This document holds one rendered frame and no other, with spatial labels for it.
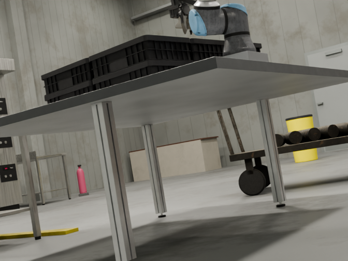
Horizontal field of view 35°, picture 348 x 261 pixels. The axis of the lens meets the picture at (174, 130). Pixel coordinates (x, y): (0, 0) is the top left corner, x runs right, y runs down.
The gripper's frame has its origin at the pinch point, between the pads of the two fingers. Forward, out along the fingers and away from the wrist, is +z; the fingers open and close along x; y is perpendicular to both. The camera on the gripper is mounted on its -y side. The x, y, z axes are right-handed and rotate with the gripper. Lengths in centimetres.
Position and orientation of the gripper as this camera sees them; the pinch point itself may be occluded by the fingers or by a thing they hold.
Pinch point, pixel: (189, 31)
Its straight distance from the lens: 278.7
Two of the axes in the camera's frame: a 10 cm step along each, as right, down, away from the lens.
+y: -8.1, 1.5, 5.6
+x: -5.5, 1.0, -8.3
